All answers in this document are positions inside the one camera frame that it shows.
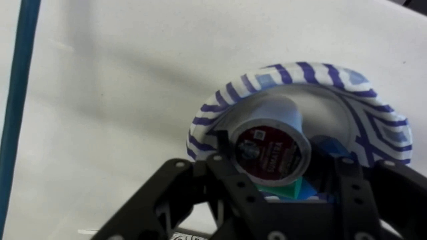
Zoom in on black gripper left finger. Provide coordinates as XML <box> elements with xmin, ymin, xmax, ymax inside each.
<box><xmin>91</xmin><ymin>131</ymin><xmax>271</xmax><ymax>240</ymax></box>

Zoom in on white coffee pod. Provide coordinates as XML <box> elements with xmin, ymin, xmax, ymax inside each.
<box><xmin>231</xmin><ymin>99</ymin><xmax>311</xmax><ymax>187</ymax></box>

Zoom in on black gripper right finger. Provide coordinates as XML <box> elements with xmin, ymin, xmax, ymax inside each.
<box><xmin>313</xmin><ymin>147</ymin><xmax>427</xmax><ymax>240</ymax></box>

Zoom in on teal power cable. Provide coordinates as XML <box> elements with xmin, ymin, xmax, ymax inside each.
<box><xmin>0</xmin><ymin>0</ymin><xmax>43</xmax><ymax>224</ymax></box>

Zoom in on green coffee pod on plate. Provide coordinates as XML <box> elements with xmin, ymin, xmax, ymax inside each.
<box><xmin>258</xmin><ymin>177</ymin><xmax>319</xmax><ymax>201</ymax></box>

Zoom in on blue patterned paper plate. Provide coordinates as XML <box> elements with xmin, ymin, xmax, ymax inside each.
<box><xmin>187</xmin><ymin>61</ymin><xmax>413</xmax><ymax>167</ymax></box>

